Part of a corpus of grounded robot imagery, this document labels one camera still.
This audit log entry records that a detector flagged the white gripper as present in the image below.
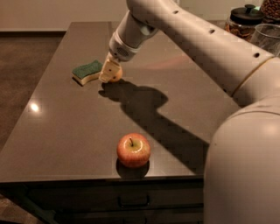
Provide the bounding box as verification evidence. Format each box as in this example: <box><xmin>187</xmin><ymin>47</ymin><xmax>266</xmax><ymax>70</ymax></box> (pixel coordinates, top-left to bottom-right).
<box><xmin>99</xmin><ymin>29</ymin><xmax>140</xmax><ymax>83</ymax></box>

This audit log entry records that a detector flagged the orange fruit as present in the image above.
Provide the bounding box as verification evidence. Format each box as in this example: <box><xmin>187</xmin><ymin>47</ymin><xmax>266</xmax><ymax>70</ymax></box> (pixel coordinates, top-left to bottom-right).
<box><xmin>110</xmin><ymin>69</ymin><xmax>123</xmax><ymax>83</ymax></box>

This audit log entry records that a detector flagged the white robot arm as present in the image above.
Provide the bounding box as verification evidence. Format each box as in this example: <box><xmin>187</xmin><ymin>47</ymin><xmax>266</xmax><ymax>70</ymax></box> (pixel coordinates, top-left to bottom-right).
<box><xmin>105</xmin><ymin>0</ymin><xmax>280</xmax><ymax>224</ymax></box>

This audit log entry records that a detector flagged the green and yellow sponge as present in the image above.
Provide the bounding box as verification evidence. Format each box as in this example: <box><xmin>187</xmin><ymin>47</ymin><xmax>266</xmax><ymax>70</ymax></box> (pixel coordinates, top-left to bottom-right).
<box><xmin>72</xmin><ymin>60</ymin><xmax>102</xmax><ymax>86</ymax></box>

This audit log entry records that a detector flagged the red apple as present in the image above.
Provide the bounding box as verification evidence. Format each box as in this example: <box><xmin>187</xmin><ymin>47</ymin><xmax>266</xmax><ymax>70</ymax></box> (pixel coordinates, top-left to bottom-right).
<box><xmin>116</xmin><ymin>133</ymin><xmax>151</xmax><ymax>168</ymax></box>

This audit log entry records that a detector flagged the dark cabinet drawer front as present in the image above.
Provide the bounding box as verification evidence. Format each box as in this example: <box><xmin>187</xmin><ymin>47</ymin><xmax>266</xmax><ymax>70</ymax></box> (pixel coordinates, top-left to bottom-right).
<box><xmin>28</xmin><ymin>183</ymin><xmax>203</xmax><ymax>211</ymax></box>

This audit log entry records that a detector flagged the glass jar with black lid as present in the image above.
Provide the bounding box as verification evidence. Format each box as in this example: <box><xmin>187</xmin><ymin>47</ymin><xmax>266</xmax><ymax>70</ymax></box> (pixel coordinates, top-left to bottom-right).
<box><xmin>224</xmin><ymin>4</ymin><xmax>264</xmax><ymax>41</ymax></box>

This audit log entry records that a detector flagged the clear glass cup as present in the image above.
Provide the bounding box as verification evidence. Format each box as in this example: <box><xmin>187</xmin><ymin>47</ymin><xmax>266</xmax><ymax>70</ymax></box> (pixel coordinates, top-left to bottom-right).
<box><xmin>250</xmin><ymin>24</ymin><xmax>280</xmax><ymax>57</ymax></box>

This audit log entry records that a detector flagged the glass jar of dark snacks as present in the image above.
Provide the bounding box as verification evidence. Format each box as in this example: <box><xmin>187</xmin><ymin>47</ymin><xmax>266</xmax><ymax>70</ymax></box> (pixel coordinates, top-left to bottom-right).
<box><xmin>261</xmin><ymin>0</ymin><xmax>280</xmax><ymax>24</ymax></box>

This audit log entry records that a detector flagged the dark drawer handle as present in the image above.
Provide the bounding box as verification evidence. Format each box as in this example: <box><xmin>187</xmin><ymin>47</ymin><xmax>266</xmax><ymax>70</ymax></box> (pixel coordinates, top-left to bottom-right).
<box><xmin>117</xmin><ymin>195</ymin><xmax>151</xmax><ymax>208</ymax></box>

